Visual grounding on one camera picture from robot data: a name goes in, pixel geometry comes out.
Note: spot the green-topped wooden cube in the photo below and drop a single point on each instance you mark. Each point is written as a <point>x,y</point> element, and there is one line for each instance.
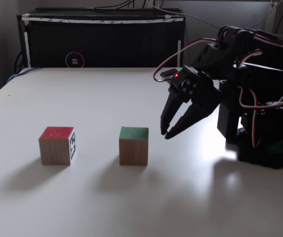
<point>133,150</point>

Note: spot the red-topped wooden cube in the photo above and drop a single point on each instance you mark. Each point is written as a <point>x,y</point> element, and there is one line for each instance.
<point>54,150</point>

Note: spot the black computer case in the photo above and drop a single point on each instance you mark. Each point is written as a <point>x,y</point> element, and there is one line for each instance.
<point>106,44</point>

